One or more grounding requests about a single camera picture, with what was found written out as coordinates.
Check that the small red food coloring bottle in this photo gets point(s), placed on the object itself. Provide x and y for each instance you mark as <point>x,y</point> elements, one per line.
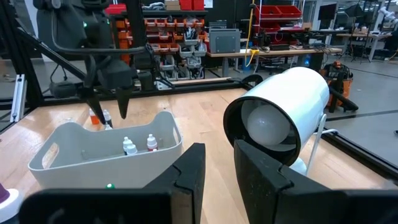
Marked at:
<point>152,141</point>

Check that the grey metal box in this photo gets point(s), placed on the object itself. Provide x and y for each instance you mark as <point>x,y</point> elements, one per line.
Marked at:
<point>224,42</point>

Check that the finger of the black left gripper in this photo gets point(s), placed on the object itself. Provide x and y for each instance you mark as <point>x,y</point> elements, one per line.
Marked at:
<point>92,99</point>
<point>124,99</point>

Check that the parts shelf with orange bins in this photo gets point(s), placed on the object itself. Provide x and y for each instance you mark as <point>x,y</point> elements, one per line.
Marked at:
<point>164,23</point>

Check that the silver aluminium extrusion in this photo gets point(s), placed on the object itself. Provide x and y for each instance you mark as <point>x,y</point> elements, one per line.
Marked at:
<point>18,99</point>

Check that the orange black shop vacuum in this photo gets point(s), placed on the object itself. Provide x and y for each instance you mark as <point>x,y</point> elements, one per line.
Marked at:
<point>339,81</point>

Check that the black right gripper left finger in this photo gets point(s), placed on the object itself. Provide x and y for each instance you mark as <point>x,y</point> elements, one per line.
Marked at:
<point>124,208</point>

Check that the rack with red bins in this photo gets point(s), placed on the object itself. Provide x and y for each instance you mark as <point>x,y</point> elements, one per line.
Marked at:
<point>280,12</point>

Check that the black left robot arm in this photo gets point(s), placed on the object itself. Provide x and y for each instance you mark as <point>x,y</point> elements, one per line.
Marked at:
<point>68,25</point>

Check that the wooden workbench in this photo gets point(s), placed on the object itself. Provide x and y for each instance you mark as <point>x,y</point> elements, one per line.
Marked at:
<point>280,51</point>

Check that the white office table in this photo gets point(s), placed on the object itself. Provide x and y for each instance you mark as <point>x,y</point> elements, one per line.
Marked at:
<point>363,35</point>

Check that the large purple food coloring bottle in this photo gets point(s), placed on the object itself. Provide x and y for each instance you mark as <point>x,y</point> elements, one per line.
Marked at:
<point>7,202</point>

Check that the white cylindrical spot lamp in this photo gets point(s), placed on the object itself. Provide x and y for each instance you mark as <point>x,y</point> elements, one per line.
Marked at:
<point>295,93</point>

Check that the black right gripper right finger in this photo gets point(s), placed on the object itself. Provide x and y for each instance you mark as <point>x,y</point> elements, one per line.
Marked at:
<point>295,202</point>

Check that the small blue food coloring bottle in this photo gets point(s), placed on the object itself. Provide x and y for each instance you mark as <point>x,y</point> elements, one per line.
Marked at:
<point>108,119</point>

